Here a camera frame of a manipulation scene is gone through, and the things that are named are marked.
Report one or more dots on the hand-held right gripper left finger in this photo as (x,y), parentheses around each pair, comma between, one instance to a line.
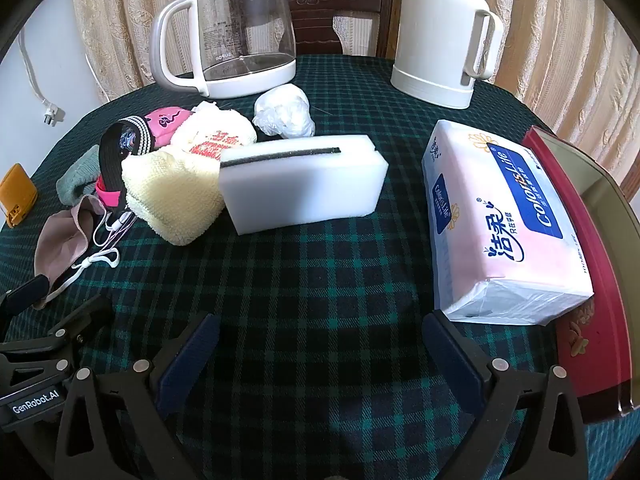
(186,360)

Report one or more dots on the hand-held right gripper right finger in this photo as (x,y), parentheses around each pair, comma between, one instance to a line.
(450,360)

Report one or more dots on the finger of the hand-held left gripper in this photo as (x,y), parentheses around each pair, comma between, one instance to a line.
(27,292)
(75,322)

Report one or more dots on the teal knitted cloth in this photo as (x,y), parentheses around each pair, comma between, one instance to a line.
(75,180)

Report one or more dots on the bright pink cloth strip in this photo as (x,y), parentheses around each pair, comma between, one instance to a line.
(110,195)

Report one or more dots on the red rectangular box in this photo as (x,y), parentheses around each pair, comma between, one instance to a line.
(600,340)

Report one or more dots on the cream knitted cloth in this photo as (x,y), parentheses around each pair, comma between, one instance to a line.
(170,200)

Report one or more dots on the black white striped band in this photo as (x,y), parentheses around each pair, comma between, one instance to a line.
(142,132)

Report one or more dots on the white tissue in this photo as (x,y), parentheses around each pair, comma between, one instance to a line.
(282,110)

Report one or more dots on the beige face mask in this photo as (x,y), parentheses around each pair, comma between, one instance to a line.
(55,240)

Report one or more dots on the orange fabric speaker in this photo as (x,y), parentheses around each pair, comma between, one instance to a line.
(17,187)

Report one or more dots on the green plaid tablecloth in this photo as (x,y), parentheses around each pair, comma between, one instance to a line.
(300,285)

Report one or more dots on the white blue tissue pack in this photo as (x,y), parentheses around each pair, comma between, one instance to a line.
(500,220)

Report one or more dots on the white foam block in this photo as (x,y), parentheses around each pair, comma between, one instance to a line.
(300,185)

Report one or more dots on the cream cloth with red print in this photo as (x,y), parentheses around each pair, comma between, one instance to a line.
(215,130)

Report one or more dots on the glass kettle with white base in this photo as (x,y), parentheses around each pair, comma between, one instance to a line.
(240,80)

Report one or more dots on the beige patterned curtain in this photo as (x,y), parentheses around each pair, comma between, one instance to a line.
(550,60)

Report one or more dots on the white thermos jug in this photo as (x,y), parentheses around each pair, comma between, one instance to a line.
(435,35)

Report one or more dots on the dark wooden chair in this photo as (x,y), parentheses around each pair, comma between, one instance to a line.
(310,25)

